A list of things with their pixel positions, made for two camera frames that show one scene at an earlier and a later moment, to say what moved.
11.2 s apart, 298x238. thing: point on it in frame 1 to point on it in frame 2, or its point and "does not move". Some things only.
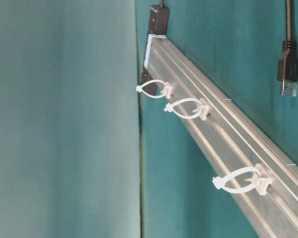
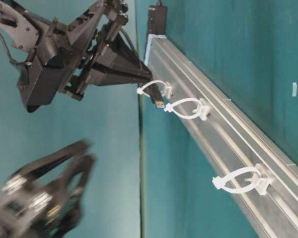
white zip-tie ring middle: [202, 113] does not move
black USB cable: [287, 64] to [160, 103]
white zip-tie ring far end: [260, 184] does not move
